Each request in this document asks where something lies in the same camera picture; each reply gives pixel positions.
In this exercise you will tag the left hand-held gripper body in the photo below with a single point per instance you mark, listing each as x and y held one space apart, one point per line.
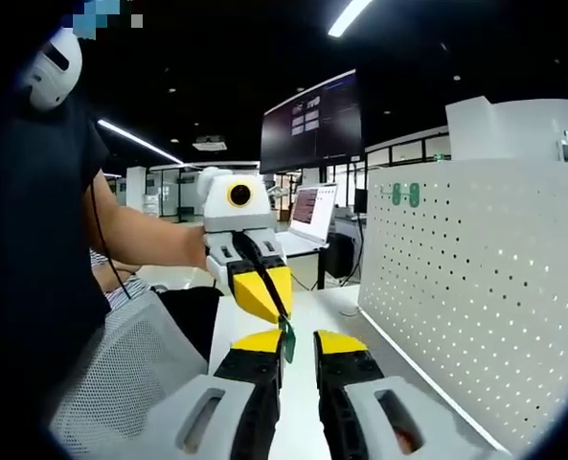
235 215

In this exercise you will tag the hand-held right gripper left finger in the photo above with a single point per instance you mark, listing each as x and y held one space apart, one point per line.
216 412

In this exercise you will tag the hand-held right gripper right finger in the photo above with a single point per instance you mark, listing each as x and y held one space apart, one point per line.
374 412

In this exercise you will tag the green hook assembly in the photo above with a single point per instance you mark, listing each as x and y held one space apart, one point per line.
289 339
414 194
396 194

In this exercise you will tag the white perforated mounting plate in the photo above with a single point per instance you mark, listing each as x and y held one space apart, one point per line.
480 297

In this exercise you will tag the white side desk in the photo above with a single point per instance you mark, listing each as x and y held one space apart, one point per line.
307 254

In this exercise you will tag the black computer tower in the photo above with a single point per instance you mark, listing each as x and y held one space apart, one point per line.
340 256

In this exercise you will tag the white laptop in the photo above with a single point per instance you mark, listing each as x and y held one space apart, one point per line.
312 211

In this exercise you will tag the ceiling air vent unit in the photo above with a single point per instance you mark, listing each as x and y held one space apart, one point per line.
209 143

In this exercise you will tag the white mesh chair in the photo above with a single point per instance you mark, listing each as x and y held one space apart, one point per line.
130 354

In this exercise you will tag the small black monitor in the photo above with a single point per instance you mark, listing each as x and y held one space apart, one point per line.
360 200

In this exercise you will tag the large black monitor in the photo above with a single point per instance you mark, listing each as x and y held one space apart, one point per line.
312 124

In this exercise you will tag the long ceiling light strip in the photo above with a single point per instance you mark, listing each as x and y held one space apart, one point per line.
348 16
140 141

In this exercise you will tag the person's dark shirt torso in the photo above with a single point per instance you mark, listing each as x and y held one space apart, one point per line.
39 215

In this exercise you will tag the white chest-worn device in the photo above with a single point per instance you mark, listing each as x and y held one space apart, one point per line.
53 72

